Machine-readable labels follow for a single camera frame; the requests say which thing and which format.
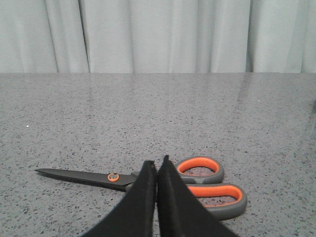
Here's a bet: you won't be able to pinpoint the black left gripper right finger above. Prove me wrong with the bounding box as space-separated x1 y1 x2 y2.
157 155 237 237

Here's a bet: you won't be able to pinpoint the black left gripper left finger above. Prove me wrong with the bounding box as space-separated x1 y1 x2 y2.
84 160 157 237

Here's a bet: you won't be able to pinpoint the orange grey handled black scissors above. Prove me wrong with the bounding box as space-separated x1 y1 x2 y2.
36 156 247 220

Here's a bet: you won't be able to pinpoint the pale grey curtain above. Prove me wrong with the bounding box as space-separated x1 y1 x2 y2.
0 0 316 73

